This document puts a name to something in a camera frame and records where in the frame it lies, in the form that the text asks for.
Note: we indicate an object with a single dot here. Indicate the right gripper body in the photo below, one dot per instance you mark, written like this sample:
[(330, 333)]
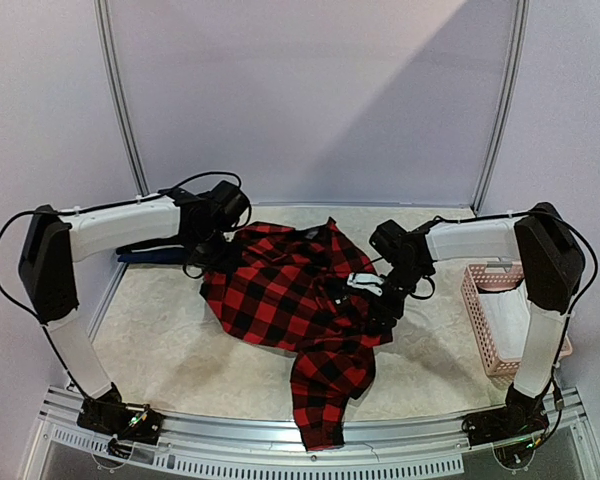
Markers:
[(385, 304)]

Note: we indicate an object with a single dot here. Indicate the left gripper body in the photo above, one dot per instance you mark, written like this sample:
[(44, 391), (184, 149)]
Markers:
[(214, 255)]

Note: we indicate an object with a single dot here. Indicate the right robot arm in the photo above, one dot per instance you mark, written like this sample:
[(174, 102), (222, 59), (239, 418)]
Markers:
[(550, 256)]

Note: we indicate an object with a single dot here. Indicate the pink plastic laundry basket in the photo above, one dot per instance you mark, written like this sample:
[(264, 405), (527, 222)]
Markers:
[(489, 277)]

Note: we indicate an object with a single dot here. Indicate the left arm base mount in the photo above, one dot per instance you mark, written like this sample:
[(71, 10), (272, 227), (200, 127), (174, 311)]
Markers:
[(127, 422)]

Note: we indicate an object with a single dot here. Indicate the folded navy blue garment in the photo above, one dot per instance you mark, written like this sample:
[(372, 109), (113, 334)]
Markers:
[(171, 255)]

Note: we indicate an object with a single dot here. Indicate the aluminium corner post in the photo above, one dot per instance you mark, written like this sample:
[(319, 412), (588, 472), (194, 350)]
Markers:
[(116, 87), (505, 99)]

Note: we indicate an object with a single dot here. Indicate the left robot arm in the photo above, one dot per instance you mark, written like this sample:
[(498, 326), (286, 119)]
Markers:
[(58, 239)]

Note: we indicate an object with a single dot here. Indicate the aluminium front rail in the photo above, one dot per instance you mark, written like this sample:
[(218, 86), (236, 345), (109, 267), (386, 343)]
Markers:
[(203, 447)]

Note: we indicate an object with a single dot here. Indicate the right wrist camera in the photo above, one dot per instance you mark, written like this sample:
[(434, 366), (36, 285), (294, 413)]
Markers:
[(369, 282)]

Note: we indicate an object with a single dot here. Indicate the red black plaid shirt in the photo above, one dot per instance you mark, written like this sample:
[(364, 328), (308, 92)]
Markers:
[(288, 291)]

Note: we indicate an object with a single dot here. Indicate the right aluminium corner post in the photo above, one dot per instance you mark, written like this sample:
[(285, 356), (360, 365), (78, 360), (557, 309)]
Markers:
[(505, 99)]

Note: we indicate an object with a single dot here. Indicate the left aluminium corner post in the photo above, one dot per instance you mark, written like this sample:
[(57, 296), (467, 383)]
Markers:
[(116, 87)]

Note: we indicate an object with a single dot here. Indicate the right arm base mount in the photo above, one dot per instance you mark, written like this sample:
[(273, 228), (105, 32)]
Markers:
[(519, 417)]

